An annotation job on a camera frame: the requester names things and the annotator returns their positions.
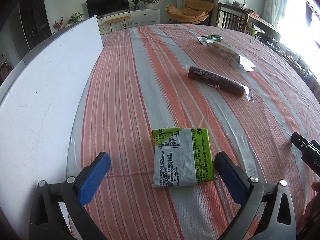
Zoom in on green white packet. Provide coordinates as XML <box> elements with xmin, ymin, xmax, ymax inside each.
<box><xmin>152</xmin><ymin>128</ymin><xmax>214</xmax><ymax>188</ymax></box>

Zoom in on clear bag of biscuits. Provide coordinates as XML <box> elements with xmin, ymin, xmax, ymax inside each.
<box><xmin>209</xmin><ymin>42</ymin><xmax>255</xmax><ymax>72</ymax></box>

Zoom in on brown sausage stick pack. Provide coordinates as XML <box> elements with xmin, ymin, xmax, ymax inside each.
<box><xmin>188</xmin><ymin>66</ymin><xmax>254</xmax><ymax>102</ymax></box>

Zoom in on green candy tube pack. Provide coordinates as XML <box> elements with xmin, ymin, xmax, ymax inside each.
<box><xmin>197</xmin><ymin>35</ymin><xmax>222</xmax><ymax>44</ymax></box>

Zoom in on person's right hand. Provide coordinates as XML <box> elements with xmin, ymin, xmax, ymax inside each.
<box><xmin>296</xmin><ymin>181</ymin><xmax>319</xmax><ymax>239</ymax></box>

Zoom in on striped red grey tablecloth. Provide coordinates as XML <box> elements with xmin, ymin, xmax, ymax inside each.
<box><xmin>67</xmin><ymin>24</ymin><xmax>319</xmax><ymax>239</ymax></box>

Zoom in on cluttered side shelf items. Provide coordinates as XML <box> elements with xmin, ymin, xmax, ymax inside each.
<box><xmin>257</xmin><ymin>34</ymin><xmax>319</xmax><ymax>101</ymax></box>

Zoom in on white cardboard box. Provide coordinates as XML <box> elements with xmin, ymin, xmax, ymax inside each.
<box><xmin>1</xmin><ymin>17</ymin><xmax>103</xmax><ymax>239</ymax></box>

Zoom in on dark wooden railing crib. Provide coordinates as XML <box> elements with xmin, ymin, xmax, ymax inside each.
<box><xmin>216</xmin><ymin>3</ymin><xmax>281</xmax><ymax>42</ymax></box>

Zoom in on white window curtain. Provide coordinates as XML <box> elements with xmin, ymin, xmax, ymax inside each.
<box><xmin>262</xmin><ymin>0</ymin><xmax>285</xmax><ymax>28</ymax></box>

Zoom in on orange lounge chair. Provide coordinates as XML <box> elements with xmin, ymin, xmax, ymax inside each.
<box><xmin>166</xmin><ymin>0</ymin><xmax>214</xmax><ymax>24</ymax></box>

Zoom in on red flowers in vase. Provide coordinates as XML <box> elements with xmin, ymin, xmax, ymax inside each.
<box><xmin>53</xmin><ymin>17</ymin><xmax>63</xmax><ymax>31</ymax></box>

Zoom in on green plant white vase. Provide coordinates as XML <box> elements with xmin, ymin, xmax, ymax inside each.
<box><xmin>66</xmin><ymin>12</ymin><xmax>83</xmax><ymax>27</ymax></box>

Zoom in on small wooden bench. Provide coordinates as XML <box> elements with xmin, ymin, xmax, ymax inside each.
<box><xmin>104</xmin><ymin>15</ymin><xmax>130</xmax><ymax>32</ymax></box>

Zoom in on black display cabinet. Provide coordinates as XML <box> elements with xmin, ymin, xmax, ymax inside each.
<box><xmin>19</xmin><ymin>0</ymin><xmax>52</xmax><ymax>50</ymax></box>

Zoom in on white tv cabinet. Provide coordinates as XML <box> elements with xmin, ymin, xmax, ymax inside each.
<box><xmin>97</xmin><ymin>8</ymin><xmax>161</xmax><ymax>35</ymax></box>

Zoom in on small potted plant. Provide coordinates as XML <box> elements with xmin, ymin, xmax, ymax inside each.
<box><xmin>131</xmin><ymin>0</ymin><xmax>140</xmax><ymax>10</ymax></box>

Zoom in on black flat television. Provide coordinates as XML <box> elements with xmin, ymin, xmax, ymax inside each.
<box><xmin>86</xmin><ymin>0</ymin><xmax>130</xmax><ymax>17</ymax></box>

